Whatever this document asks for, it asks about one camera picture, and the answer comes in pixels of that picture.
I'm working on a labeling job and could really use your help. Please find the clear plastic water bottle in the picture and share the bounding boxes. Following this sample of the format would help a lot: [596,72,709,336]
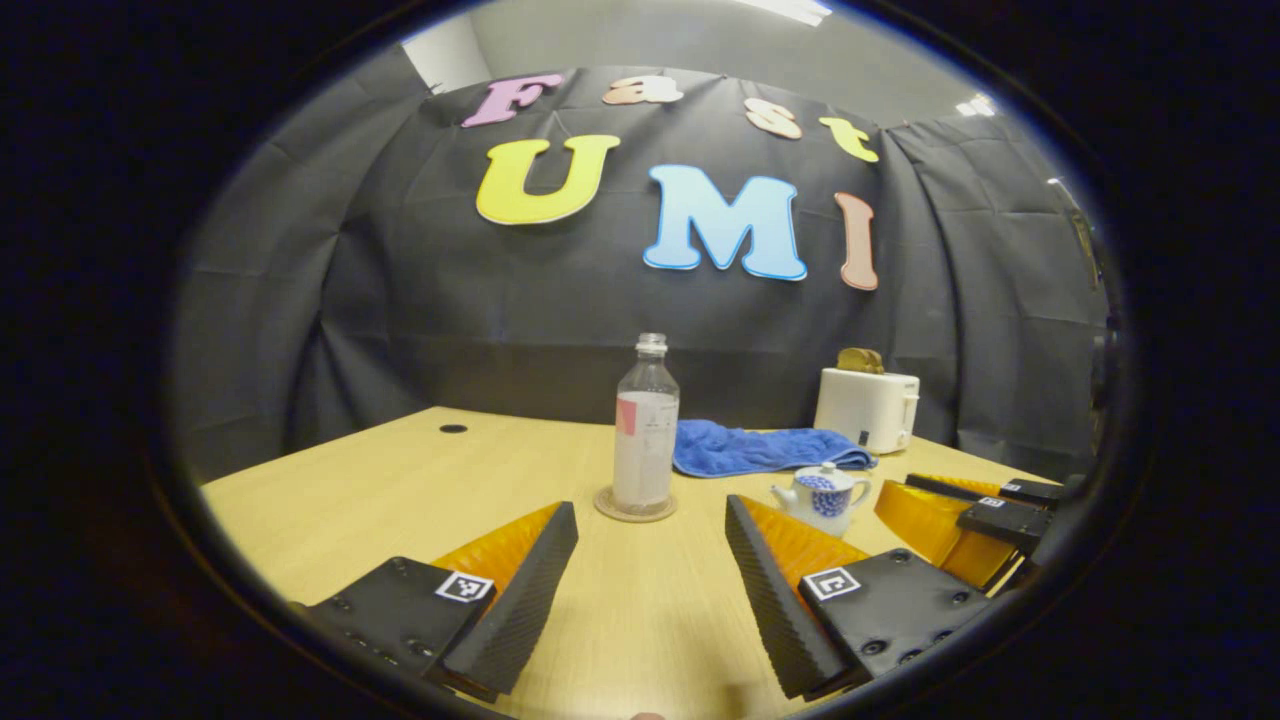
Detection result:
[612,333,682,517]

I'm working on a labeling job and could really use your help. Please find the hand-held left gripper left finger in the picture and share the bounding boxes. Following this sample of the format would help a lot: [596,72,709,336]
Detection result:
[290,501,581,704]

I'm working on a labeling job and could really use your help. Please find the round brown coaster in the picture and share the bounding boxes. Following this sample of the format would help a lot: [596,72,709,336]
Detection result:
[594,485,679,524]

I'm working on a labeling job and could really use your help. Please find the white blue-flowered teacup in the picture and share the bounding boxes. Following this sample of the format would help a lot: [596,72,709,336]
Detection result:
[770,462,874,540]

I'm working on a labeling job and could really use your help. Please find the blue towel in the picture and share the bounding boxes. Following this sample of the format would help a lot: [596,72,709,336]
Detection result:
[672,419,880,479]

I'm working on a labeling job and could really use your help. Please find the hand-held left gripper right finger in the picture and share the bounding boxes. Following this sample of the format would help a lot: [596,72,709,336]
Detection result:
[724,494,996,701]

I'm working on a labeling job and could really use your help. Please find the white toaster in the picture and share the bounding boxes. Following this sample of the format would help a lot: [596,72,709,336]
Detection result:
[814,367,921,456]

